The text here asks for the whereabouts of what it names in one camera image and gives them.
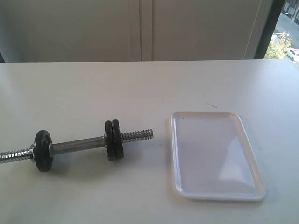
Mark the black weight plate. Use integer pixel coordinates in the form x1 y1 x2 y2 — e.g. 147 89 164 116
112 119 124 160

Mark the white plastic tray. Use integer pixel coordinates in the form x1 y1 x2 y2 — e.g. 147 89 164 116
170 112 267 202

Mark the chrome dumbbell bar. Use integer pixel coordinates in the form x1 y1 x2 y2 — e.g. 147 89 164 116
0 129 154 164

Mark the black weight plate right end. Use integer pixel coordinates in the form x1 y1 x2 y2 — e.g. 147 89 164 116
105 120 115 161

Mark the black weight plate end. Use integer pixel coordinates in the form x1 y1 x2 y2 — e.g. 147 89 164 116
33 130 53 172
105 120 115 161

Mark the dark window frame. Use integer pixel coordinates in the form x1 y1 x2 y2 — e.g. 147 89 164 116
254 0 285 59

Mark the black weight plate left end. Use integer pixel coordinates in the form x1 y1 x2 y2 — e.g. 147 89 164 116
33 130 53 172

